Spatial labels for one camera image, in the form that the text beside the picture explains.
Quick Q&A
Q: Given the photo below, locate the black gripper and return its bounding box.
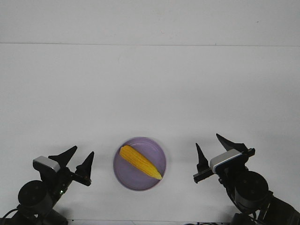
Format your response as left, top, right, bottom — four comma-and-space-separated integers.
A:
193, 134, 270, 214
17, 146, 94, 214

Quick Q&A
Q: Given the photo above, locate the purple round plate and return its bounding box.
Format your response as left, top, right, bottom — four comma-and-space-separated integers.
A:
113, 137, 166, 191

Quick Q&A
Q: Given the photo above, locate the yellow corn cob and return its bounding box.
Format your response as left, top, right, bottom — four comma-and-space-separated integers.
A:
119, 145, 163, 180

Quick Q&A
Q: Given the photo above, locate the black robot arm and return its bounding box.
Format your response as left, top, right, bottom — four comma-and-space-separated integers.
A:
0, 146, 94, 225
193, 134, 300, 225

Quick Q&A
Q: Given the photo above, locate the black cable at bottom edge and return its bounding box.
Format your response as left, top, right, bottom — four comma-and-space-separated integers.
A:
181, 221, 221, 225

